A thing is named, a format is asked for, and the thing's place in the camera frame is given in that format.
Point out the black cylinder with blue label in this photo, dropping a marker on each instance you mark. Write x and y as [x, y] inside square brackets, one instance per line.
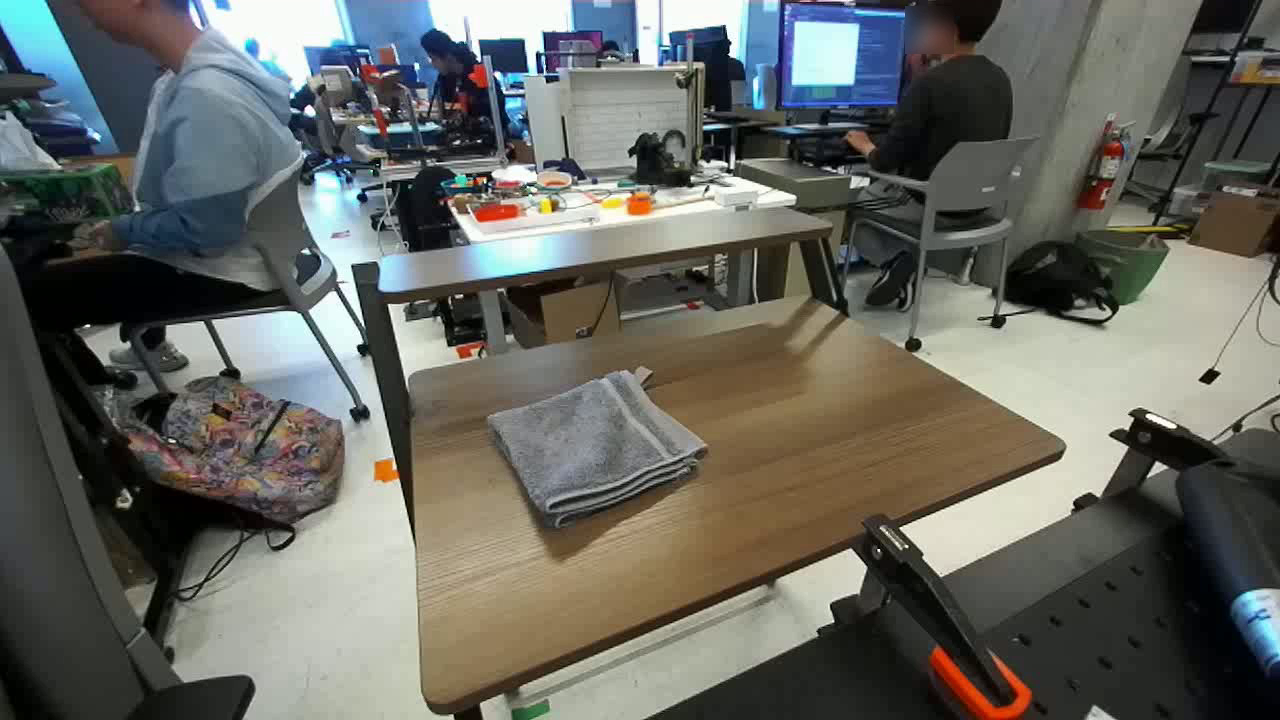
[1232, 547]

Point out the dark office chair foreground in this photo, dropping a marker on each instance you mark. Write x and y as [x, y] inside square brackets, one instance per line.
[69, 640]

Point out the computer monitor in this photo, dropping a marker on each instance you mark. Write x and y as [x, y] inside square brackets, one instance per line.
[838, 56]

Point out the black perforated platform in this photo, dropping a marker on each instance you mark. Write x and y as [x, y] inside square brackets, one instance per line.
[1109, 615]

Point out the grey towel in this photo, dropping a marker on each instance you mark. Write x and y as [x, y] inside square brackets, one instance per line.
[594, 446]

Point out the black clamp on right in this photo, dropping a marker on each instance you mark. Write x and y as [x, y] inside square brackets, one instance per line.
[1144, 446]

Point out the black backpack on floor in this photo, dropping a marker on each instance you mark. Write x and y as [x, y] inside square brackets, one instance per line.
[1066, 283]

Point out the person in black shirt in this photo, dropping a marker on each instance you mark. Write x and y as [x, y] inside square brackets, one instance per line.
[955, 98]

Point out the grey chair on left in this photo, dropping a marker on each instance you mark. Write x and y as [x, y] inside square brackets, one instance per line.
[273, 265]

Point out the cardboard box far right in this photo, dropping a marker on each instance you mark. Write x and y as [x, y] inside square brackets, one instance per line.
[1241, 225]

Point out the black orange clamp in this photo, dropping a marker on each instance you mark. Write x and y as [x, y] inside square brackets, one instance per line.
[965, 673]

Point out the green bin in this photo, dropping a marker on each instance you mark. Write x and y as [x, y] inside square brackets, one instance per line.
[1128, 262]

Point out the red fire extinguisher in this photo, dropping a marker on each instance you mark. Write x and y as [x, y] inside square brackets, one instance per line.
[1106, 168]

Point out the black robot device on table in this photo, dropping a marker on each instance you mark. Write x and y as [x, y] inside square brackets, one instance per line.
[658, 157]

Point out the cardboard box under table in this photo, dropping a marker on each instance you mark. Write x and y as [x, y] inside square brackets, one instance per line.
[560, 309]

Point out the white board with objects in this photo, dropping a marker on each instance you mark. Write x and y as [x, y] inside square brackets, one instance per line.
[555, 203]

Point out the grey chair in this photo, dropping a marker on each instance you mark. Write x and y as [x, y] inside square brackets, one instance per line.
[960, 205]
[273, 265]

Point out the colourful floral backpack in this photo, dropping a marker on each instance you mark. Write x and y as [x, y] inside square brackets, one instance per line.
[236, 446]

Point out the person in grey hoodie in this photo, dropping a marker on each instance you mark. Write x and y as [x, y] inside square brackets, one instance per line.
[213, 132]

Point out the grey chair on right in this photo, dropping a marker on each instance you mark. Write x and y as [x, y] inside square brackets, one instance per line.
[960, 205]

